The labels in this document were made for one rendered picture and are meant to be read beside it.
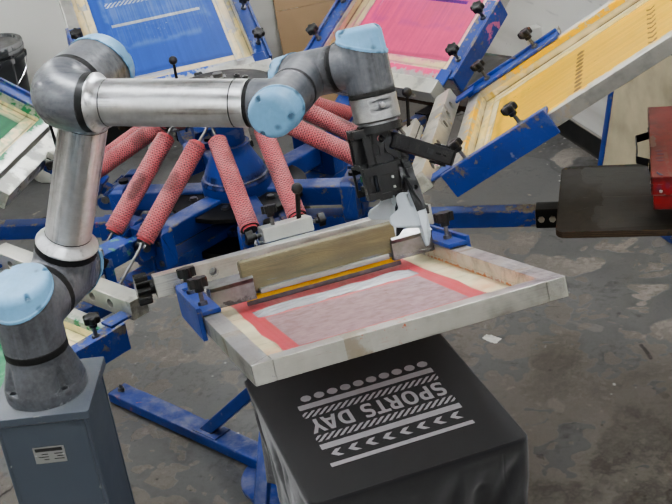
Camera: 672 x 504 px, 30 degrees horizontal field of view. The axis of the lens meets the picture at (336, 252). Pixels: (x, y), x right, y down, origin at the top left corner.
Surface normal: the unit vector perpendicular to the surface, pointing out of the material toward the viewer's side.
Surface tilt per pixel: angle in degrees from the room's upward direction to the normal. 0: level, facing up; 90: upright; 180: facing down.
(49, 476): 90
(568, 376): 0
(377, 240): 73
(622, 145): 79
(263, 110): 90
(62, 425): 90
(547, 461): 0
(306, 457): 0
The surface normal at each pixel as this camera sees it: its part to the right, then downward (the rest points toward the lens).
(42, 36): 0.32, 0.40
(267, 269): 0.26, 0.12
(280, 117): -0.29, 0.47
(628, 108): -0.94, 0.09
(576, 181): -0.13, -0.88
